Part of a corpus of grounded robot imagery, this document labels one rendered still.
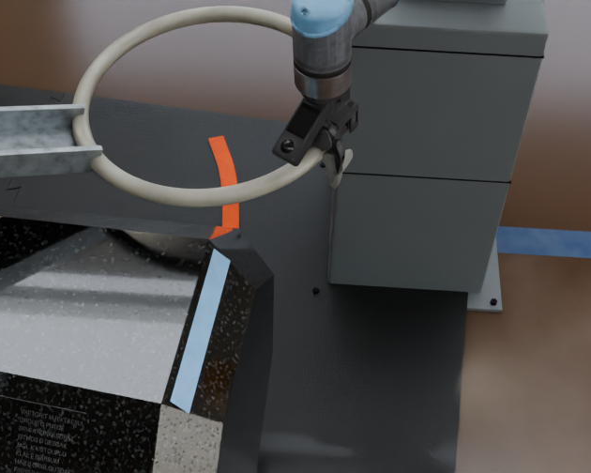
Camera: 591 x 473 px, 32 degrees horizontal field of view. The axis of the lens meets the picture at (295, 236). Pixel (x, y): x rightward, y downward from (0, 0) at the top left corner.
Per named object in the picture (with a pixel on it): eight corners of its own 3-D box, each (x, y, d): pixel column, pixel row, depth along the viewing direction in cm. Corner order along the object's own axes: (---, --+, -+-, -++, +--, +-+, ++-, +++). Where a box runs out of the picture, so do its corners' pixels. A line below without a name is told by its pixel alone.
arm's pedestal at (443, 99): (315, 162, 301) (330, -102, 237) (489, 173, 300) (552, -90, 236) (307, 300, 268) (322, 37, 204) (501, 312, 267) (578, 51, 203)
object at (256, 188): (119, 251, 165) (115, 238, 163) (43, 63, 194) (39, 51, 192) (398, 151, 175) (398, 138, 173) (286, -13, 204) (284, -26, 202)
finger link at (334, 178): (363, 175, 180) (354, 132, 174) (343, 196, 177) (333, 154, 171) (348, 171, 182) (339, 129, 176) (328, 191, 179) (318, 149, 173)
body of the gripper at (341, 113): (359, 129, 175) (360, 74, 166) (329, 160, 171) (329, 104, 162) (323, 112, 178) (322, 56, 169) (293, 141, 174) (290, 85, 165)
